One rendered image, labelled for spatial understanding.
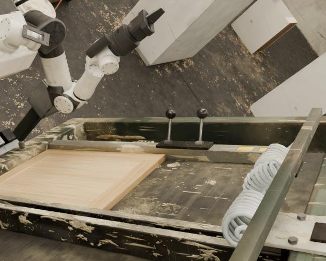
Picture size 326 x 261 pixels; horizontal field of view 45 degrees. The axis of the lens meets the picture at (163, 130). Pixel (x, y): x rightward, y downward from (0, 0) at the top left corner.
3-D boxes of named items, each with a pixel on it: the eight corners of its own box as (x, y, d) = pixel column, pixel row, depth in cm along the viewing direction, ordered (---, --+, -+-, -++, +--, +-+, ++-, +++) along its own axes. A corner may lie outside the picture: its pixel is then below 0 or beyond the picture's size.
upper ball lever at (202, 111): (196, 147, 133) (199, 109, 135) (207, 148, 132) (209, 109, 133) (191, 146, 130) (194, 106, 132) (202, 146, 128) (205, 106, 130)
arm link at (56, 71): (47, 112, 153) (31, 60, 139) (61, 94, 163) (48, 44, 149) (74, 115, 150) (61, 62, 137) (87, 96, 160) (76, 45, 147)
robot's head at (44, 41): (9, 24, 115) (25, 19, 110) (33, 34, 121) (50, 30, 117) (6, 45, 114) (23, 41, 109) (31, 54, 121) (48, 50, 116)
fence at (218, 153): (57, 148, 170) (55, 139, 168) (282, 158, 121) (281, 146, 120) (49, 153, 166) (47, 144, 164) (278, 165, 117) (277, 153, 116)
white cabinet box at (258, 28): (241, 24, 658) (276, -7, 615) (262, 52, 651) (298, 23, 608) (230, 25, 622) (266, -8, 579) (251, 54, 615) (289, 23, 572)
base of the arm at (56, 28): (16, 45, 143) (9, 14, 136) (47, 36, 150) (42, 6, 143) (36, 58, 133) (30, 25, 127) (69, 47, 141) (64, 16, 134)
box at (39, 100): (43, 93, 198) (60, 72, 187) (58, 112, 198) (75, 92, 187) (25, 100, 188) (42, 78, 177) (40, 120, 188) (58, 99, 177)
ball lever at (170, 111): (165, 146, 140) (169, 109, 141) (175, 147, 138) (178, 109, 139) (160, 145, 136) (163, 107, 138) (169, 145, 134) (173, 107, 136)
